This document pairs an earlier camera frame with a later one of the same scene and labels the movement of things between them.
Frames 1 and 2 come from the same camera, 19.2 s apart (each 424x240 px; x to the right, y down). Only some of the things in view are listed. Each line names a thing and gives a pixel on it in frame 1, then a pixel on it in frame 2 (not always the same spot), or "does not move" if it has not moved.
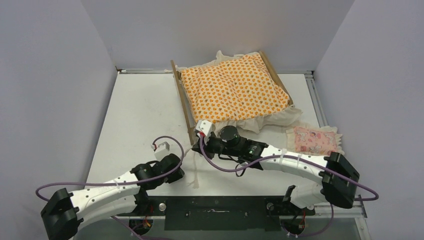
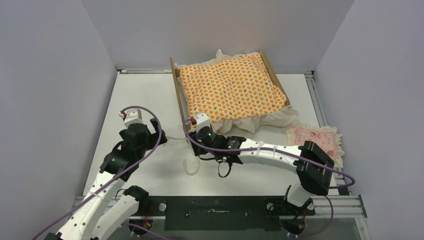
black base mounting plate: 217,213 does not move
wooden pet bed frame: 191,136 does not move
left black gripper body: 175,176 to 151,140
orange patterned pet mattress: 237,90 does not move
